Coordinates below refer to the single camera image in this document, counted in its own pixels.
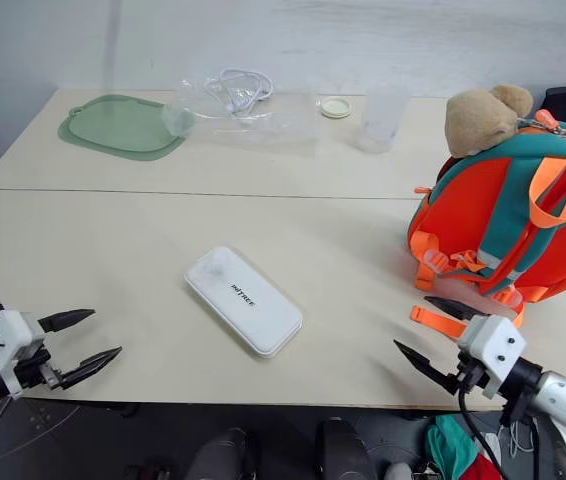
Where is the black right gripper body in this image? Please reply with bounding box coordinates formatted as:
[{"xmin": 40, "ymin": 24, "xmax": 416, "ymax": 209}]
[{"xmin": 454, "ymin": 349, "xmax": 490, "ymax": 396}]

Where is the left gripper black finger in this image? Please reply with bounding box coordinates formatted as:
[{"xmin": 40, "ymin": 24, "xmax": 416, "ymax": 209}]
[
  {"xmin": 57, "ymin": 345, "xmax": 124, "ymax": 391},
  {"xmin": 37, "ymin": 308, "xmax": 97, "ymax": 333}
]

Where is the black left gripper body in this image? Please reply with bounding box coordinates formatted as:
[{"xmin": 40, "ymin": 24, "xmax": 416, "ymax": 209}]
[{"xmin": 13, "ymin": 346, "xmax": 63, "ymax": 392}]

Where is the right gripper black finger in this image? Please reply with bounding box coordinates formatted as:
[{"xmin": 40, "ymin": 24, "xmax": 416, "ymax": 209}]
[
  {"xmin": 423, "ymin": 295, "xmax": 490, "ymax": 324},
  {"xmin": 393, "ymin": 339, "xmax": 460, "ymax": 397}
]

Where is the orange and teal backpack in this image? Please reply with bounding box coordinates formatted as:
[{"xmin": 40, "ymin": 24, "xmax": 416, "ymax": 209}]
[{"xmin": 406, "ymin": 108, "xmax": 566, "ymax": 342}]

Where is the white rectangular case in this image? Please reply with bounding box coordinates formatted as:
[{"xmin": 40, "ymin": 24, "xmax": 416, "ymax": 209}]
[{"xmin": 183, "ymin": 245, "xmax": 305, "ymax": 360}]

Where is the green and red cloth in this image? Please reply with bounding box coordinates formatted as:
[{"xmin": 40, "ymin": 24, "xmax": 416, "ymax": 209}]
[{"xmin": 424, "ymin": 414, "xmax": 503, "ymax": 480}]

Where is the black rounded shape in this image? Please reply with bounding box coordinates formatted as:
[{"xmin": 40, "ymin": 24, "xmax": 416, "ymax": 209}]
[{"xmin": 314, "ymin": 416, "xmax": 380, "ymax": 480}]

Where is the grey rounded shape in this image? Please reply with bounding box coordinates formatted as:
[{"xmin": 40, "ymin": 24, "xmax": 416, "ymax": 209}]
[{"xmin": 186, "ymin": 427, "xmax": 258, "ymax": 480}]

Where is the brown plush toy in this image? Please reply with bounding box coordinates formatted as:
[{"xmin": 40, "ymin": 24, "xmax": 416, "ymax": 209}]
[{"xmin": 444, "ymin": 84, "xmax": 535, "ymax": 159}]

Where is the green silicone mat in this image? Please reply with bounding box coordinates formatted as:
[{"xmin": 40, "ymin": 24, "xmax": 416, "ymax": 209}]
[{"xmin": 57, "ymin": 94, "xmax": 187, "ymax": 163}]

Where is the clear plastic cup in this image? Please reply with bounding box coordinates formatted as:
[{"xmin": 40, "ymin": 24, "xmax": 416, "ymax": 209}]
[{"xmin": 354, "ymin": 85, "xmax": 413, "ymax": 155}]

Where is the cream round lid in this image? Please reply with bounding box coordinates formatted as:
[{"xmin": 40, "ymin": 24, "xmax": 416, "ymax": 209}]
[{"xmin": 319, "ymin": 95, "xmax": 352, "ymax": 120}]

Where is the clear plastic bag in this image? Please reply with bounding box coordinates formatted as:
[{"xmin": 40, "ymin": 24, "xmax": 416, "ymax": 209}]
[{"xmin": 161, "ymin": 78, "xmax": 325, "ymax": 157}]

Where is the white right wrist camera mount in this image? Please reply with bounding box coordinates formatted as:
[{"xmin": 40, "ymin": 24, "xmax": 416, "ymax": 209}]
[{"xmin": 457, "ymin": 314, "xmax": 529, "ymax": 400}]

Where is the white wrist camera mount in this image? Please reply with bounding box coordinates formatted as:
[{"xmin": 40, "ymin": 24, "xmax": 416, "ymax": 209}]
[
  {"xmin": 457, "ymin": 314, "xmax": 529, "ymax": 400},
  {"xmin": 0, "ymin": 309, "xmax": 47, "ymax": 400}
]

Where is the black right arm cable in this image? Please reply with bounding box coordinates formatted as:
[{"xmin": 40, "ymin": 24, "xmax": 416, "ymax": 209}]
[{"xmin": 456, "ymin": 384, "xmax": 540, "ymax": 480}]

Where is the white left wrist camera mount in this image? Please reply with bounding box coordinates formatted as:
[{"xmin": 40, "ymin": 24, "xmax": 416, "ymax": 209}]
[{"xmin": 0, "ymin": 309, "xmax": 47, "ymax": 400}]

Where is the white coiled cable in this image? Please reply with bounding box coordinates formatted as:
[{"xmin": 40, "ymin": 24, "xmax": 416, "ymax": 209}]
[{"xmin": 203, "ymin": 67, "xmax": 275, "ymax": 118}]

